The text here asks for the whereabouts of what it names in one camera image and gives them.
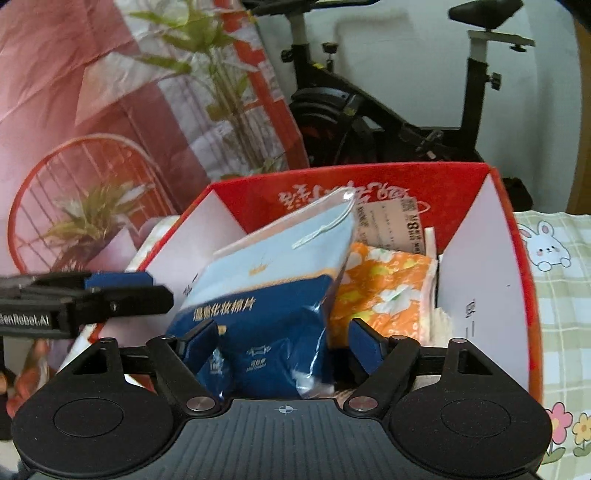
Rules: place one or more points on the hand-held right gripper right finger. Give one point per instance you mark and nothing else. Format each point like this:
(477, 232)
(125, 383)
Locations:
(364, 346)

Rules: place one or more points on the black exercise bike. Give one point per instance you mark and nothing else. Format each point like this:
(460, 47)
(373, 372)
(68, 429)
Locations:
(323, 115)

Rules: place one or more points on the printed room backdrop cloth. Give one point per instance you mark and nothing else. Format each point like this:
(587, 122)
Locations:
(69, 92)

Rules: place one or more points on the person's left hand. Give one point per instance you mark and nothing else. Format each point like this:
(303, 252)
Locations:
(32, 369)

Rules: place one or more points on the wooden door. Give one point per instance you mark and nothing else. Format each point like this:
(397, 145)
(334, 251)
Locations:
(582, 115)

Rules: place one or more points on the red cardboard box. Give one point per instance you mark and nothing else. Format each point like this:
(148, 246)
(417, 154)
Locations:
(277, 194)

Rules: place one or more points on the blue cotton pad packet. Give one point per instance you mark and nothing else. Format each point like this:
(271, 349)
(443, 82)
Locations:
(268, 314)

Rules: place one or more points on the orange floral packet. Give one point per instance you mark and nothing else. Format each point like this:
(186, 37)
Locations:
(388, 286)

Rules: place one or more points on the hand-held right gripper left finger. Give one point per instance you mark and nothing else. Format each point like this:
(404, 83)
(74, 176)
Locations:
(203, 342)

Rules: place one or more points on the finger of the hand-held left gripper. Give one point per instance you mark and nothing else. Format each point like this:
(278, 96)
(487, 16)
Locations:
(120, 280)
(134, 301)

